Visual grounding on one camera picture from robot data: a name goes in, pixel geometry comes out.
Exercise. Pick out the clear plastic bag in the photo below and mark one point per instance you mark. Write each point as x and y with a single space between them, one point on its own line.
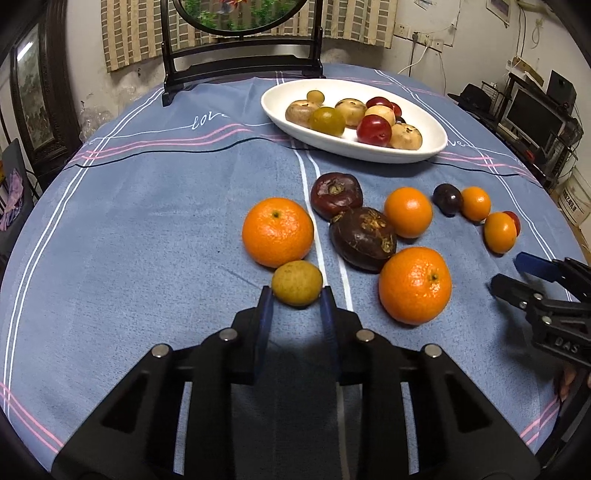
99 121

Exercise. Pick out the orange mandarin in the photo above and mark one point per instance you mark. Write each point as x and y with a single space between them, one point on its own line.
278 232
408 212
415 285

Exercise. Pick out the white bucket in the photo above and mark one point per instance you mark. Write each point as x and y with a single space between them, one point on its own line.
575 198

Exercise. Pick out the black equipment rack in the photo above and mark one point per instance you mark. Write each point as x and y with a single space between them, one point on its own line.
554 157

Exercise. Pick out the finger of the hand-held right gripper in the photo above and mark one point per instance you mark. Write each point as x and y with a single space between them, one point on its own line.
512 290
533 266

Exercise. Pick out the black speaker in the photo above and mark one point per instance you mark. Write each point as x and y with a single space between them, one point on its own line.
562 88

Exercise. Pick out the beige checked curtain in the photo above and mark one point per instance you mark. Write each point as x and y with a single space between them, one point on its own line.
134 32

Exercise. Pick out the small wall poster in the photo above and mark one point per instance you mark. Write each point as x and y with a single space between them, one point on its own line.
499 10

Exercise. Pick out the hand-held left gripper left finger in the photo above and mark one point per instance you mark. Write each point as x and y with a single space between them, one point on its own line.
264 318

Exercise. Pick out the person's right hand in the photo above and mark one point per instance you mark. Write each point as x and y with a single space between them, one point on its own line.
568 381

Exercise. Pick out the dark purple mangosteen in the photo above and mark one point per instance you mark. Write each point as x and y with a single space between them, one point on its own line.
336 194
363 238

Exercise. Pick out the black computer monitor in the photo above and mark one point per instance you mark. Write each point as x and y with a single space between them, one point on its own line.
531 115

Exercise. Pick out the small orange kumquat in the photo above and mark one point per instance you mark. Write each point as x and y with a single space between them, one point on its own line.
500 232
475 203

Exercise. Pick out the purple cloth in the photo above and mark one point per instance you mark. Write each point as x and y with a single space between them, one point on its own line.
11 198

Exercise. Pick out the white wall socket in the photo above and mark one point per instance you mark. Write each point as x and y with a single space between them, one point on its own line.
403 31

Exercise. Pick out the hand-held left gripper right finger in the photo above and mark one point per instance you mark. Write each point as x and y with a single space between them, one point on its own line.
328 323

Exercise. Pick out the black hat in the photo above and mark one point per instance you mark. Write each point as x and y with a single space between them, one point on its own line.
473 98

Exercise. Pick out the small olive green plum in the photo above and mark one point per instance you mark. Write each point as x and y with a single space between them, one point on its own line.
315 96

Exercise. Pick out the white oval plate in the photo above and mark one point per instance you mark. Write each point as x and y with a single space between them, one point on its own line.
351 150

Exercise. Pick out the white power strip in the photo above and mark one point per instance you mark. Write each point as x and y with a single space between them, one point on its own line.
427 40

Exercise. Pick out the tan brown longan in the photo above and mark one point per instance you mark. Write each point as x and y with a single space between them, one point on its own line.
351 110
406 136
298 113

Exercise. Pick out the blue striped tablecloth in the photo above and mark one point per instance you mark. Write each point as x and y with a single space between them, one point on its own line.
138 230

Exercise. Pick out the dark red plum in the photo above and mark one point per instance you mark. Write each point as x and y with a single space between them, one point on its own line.
378 102
374 130

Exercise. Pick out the round goldfish screen black stand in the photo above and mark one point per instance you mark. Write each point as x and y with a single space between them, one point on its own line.
240 57

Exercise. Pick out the dark wooden framed painting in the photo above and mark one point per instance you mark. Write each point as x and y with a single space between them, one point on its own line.
32 92

